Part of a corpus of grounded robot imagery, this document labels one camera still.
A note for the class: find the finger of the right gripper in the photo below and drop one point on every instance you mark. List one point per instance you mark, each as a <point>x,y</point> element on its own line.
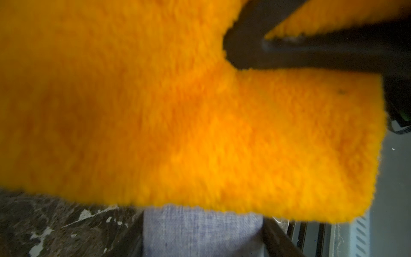
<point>383,48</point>

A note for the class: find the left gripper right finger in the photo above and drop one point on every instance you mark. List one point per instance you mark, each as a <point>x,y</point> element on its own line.
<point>277,243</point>

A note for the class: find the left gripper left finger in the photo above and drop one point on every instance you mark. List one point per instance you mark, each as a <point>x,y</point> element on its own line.
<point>131,245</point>

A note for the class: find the lavender fabric eyeglass case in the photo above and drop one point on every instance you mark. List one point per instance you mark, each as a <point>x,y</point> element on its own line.
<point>175,231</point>

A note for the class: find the orange microfiber cloth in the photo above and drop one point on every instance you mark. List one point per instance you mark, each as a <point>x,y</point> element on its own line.
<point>134,103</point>

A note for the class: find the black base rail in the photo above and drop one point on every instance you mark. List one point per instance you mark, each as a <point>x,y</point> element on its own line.
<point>385,230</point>

